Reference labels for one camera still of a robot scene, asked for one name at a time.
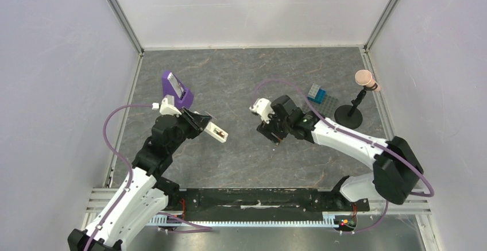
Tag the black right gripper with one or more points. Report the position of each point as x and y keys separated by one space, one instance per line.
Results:
x=269 y=130

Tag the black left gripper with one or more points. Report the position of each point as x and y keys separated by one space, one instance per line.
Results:
x=196 y=122

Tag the white remote control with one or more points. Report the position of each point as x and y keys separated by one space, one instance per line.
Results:
x=216 y=132

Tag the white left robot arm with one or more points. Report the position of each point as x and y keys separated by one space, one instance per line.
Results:
x=145 y=192

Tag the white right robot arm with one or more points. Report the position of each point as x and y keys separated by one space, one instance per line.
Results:
x=394 y=168

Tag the grey lego baseplate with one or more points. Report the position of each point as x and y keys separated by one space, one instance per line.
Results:
x=327 y=107

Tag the grey lego brick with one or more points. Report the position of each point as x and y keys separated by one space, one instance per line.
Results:
x=314 y=92

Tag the blue lego brick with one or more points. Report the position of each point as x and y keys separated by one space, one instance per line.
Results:
x=323 y=94

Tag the black microphone stand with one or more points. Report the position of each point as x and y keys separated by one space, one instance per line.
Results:
x=349 y=115

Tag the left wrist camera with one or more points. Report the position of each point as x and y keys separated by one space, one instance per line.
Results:
x=167 y=106

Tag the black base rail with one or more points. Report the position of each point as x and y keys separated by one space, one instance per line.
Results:
x=261 y=204

